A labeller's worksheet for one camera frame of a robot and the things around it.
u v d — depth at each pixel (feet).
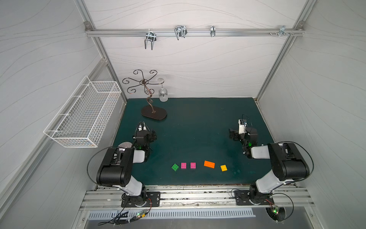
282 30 2.51
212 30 2.57
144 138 2.36
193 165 2.75
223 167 2.75
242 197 2.41
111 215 2.30
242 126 2.77
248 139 2.42
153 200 2.42
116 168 1.48
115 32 2.58
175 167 2.74
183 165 2.76
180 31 2.51
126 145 2.97
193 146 3.09
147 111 3.60
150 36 2.57
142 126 2.62
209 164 2.77
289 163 1.53
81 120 2.25
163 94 3.21
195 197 2.46
